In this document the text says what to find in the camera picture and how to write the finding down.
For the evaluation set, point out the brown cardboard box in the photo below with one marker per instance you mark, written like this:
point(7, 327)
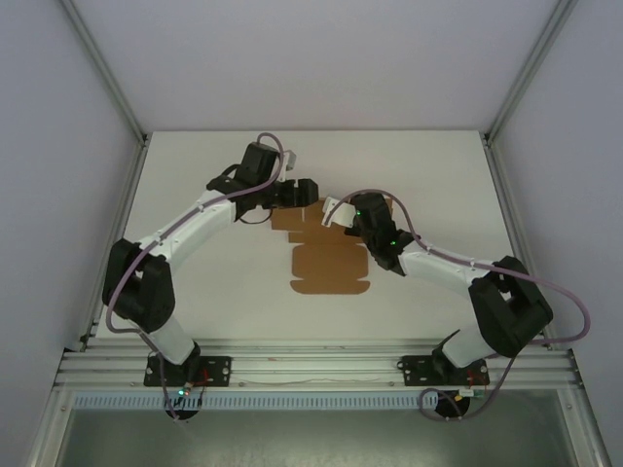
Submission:
point(331, 267)

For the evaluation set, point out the small circuit board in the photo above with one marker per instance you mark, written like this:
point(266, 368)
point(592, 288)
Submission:
point(469, 393)
point(184, 390)

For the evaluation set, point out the aluminium frame post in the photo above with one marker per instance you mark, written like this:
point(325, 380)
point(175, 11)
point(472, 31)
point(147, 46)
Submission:
point(104, 73)
point(530, 73)

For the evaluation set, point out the aluminium side rail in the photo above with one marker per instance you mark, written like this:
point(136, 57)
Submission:
point(516, 233)
point(119, 233)

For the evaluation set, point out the grey metal panel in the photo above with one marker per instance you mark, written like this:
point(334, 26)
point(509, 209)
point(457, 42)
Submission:
point(311, 438)

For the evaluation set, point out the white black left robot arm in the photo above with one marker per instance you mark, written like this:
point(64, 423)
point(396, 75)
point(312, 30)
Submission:
point(194, 233)

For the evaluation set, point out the aluminium mounting rail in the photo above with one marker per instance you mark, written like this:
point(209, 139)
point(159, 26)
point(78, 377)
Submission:
point(316, 362)

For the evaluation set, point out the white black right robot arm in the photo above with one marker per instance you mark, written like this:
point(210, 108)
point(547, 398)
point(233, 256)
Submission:
point(438, 270)

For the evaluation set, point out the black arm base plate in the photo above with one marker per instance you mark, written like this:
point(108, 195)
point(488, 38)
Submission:
point(219, 372)
point(414, 372)

